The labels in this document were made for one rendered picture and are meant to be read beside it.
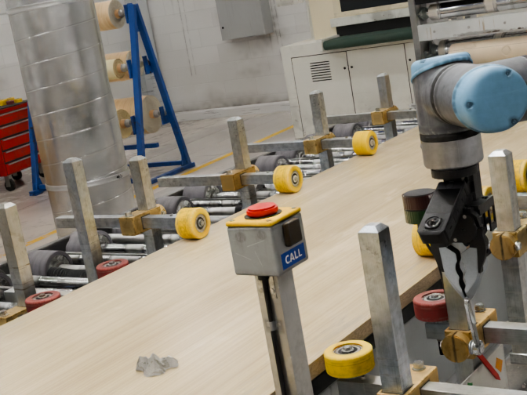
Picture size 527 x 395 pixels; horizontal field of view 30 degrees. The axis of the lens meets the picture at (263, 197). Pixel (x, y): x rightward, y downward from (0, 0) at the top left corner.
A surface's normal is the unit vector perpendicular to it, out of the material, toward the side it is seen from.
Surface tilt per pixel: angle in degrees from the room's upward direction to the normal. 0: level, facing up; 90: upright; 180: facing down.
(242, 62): 90
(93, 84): 90
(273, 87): 90
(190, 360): 0
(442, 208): 28
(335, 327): 0
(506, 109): 90
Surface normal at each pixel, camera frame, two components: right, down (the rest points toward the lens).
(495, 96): 0.15, 0.18
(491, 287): 0.81, -0.02
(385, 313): -0.56, 0.27
